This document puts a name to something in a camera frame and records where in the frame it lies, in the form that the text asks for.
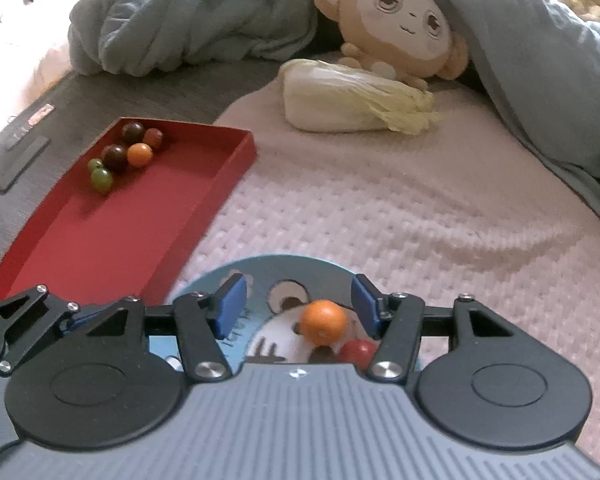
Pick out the small orange tangerine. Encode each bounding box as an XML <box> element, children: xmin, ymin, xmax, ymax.
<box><xmin>127</xmin><ymin>143</ymin><xmax>154</xmax><ymax>168</ymax></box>

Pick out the large red plum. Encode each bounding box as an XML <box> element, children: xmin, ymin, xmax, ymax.
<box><xmin>339</xmin><ymin>339</ymin><xmax>379</xmax><ymax>372</ymax></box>

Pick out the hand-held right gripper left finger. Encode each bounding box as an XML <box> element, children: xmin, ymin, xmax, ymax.
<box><xmin>85</xmin><ymin>274</ymin><xmax>248</xmax><ymax>382</ymax></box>

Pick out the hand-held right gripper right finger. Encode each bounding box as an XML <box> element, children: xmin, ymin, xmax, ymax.
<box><xmin>352</xmin><ymin>274</ymin><xmax>516</xmax><ymax>383</ymax></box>

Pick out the large dark brown plum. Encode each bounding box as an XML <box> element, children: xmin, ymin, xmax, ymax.
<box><xmin>101</xmin><ymin>144</ymin><xmax>129</xmax><ymax>173</ymax></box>

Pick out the red cardboard tray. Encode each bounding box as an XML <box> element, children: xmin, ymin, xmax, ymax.
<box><xmin>0</xmin><ymin>117</ymin><xmax>258</xmax><ymax>308</ymax></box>

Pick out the blue-grey duvet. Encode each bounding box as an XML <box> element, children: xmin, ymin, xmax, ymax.
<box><xmin>67</xmin><ymin>0</ymin><xmax>600</xmax><ymax>246</ymax></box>

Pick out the napa cabbage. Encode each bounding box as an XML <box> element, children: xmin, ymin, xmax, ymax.
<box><xmin>279</xmin><ymin>58</ymin><xmax>443</xmax><ymax>136</ymax></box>

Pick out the blue cartoon bear plate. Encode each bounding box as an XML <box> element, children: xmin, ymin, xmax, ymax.
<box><xmin>147</xmin><ymin>254</ymin><xmax>423</xmax><ymax>376</ymax></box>

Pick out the black smartphone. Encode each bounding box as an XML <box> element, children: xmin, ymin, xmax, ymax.
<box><xmin>0</xmin><ymin>136</ymin><xmax>51</xmax><ymax>195</ymax></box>

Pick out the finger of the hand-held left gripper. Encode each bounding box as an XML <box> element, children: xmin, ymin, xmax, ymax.
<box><xmin>0</xmin><ymin>284</ymin><xmax>113</xmax><ymax>376</ymax></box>

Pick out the brown monkey plush toy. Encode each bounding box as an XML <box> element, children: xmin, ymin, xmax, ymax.
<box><xmin>314</xmin><ymin>0</ymin><xmax>471</xmax><ymax>92</ymax></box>

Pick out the silver smartphone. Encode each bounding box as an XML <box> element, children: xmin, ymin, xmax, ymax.
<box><xmin>7</xmin><ymin>102</ymin><xmax>56</xmax><ymax>148</ymax></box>

